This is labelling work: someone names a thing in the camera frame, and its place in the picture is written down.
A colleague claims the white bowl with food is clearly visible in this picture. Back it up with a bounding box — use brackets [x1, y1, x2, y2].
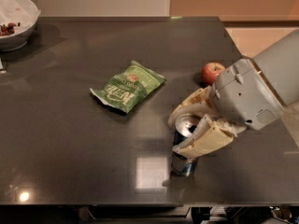
[0, 0, 40, 51]

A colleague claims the green chip bag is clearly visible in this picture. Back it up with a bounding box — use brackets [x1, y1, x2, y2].
[90, 61, 165, 114]

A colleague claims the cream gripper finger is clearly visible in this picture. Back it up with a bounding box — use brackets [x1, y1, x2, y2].
[167, 86, 219, 127]
[182, 115, 247, 158]

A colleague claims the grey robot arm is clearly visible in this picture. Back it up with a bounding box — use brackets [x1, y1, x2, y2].
[168, 30, 299, 158]

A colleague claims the red apple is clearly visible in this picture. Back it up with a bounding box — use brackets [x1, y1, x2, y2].
[201, 63, 225, 85]

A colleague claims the blue silver redbull can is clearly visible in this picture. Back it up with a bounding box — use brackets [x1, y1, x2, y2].
[171, 115, 200, 176]

